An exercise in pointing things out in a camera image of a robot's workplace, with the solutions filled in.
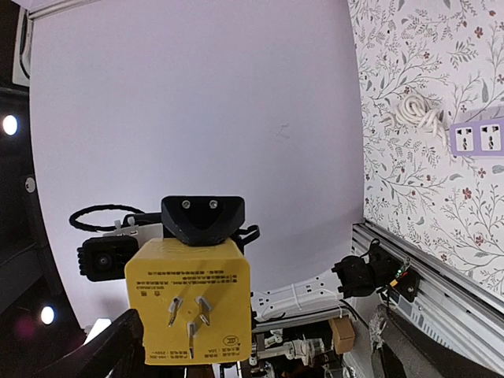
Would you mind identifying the white coiled cable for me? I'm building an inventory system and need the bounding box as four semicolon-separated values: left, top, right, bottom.
380;92;452;149

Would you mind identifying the yellow cube plug adapter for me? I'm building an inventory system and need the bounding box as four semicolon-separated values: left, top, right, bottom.
125;239;252;365

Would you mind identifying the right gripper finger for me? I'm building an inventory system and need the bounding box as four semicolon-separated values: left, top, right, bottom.
32;309;144;378

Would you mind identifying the purple power strip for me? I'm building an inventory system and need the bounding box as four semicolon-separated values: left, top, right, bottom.
449;118;503;158

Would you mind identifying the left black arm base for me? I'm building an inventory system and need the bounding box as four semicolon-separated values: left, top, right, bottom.
368;238;421;303

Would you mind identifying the aluminium front rail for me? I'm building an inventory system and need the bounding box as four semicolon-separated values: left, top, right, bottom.
352;222;503;374

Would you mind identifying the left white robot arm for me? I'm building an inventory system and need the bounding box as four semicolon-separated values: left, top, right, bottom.
161;195;378;322

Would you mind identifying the floral patterned table mat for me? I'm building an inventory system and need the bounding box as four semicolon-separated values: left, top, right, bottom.
349;1;503;295

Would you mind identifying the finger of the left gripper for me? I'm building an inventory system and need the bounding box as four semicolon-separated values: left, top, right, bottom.
161;195;245;246

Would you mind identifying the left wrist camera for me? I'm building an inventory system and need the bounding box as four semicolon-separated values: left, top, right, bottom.
76;235;139;282

